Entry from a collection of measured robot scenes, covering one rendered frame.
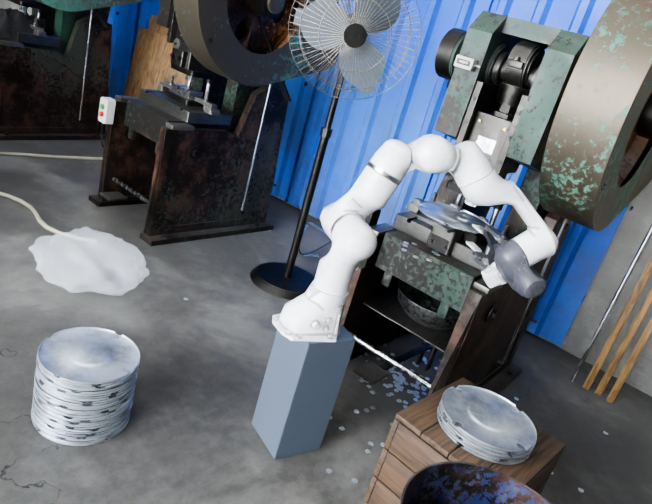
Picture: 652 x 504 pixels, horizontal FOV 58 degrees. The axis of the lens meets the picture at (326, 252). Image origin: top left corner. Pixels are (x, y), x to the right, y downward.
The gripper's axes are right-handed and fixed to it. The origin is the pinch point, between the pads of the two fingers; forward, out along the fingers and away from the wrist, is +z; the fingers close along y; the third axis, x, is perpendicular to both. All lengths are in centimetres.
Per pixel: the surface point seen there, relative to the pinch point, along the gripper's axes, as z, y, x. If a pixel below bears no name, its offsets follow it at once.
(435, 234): 17.9, -7.6, 5.4
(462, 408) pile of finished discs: -45, -38, 13
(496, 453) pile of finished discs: -62, -40, 10
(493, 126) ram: 21.5, 35.3, -4.2
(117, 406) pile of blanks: -20, -65, 110
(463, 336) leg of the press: -11.8, -33.0, -1.9
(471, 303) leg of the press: -10.4, -20.5, -0.9
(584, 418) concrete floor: 6, -79, -92
